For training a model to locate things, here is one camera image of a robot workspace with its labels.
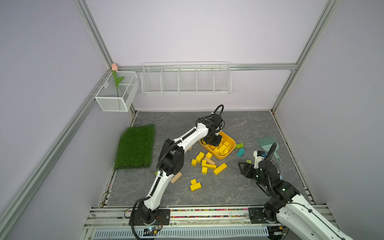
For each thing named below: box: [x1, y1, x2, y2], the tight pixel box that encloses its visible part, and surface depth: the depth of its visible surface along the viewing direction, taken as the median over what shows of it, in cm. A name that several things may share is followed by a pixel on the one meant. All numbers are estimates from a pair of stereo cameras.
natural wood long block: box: [170, 171, 183, 184], surface depth 88 cm
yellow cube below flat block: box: [201, 166, 208, 175], surface depth 89 cm
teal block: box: [236, 147, 246, 158], surface depth 97 cm
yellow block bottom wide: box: [190, 182, 202, 192], surface depth 83 cm
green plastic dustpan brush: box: [256, 137, 282, 163], surface depth 104 cm
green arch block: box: [235, 142, 244, 149], surface depth 101 cm
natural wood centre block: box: [204, 157, 216, 165], surface depth 94 cm
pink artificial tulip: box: [112, 63, 125, 98], surface depth 92 cm
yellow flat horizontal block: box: [201, 163, 217, 169], surface depth 91 cm
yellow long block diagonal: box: [213, 162, 228, 176], surface depth 91 cm
